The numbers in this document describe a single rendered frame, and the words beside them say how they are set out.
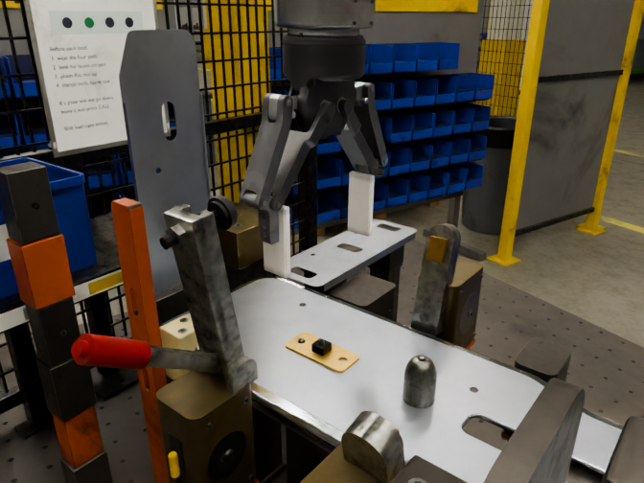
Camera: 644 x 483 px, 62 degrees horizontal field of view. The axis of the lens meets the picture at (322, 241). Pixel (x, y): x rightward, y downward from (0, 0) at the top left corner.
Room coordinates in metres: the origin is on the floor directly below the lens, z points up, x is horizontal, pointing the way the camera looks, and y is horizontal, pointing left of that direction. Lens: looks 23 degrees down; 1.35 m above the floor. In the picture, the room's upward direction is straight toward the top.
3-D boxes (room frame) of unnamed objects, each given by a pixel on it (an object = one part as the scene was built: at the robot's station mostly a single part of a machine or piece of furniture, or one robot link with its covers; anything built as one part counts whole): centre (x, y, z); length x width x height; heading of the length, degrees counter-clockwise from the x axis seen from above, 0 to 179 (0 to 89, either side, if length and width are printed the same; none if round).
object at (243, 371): (0.39, 0.07, 1.06); 0.03 x 0.01 x 0.03; 141
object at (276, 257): (0.46, 0.04, 1.16); 0.03 x 0.01 x 0.07; 51
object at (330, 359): (0.52, 0.00, 1.01); 0.08 x 0.04 x 0.01; 52
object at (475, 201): (3.55, -1.19, 0.36); 0.50 x 0.50 x 0.73
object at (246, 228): (0.79, 0.13, 0.88); 0.08 x 0.08 x 0.36; 51
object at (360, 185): (0.57, -0.04, 1.16); 0.03 x 0.01 x 0.07; 51
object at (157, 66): (0.69, 0.20, 1.17); 0.12 x 0.01 x 0.34; 141
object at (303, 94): (0.51, 0.00, 1.29); 0.08 x 0.07 x 0.09; 141
